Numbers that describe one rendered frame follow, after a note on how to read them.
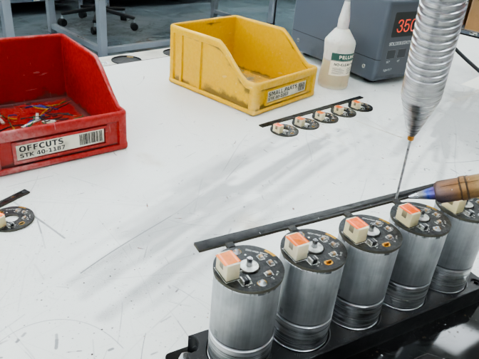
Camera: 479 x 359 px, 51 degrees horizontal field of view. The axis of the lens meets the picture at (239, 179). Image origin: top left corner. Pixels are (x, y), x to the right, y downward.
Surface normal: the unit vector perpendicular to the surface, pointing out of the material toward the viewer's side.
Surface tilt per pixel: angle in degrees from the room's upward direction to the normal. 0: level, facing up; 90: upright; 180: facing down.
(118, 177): 0
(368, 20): 90
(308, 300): 90
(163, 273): 0
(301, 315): 90
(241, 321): 90
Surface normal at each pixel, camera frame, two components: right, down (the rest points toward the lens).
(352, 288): -0.48, 0.40
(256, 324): 0.28, 0.49
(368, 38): -0.83, 0.22
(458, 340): 0.08, -0.87
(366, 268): -0.15, 0.47
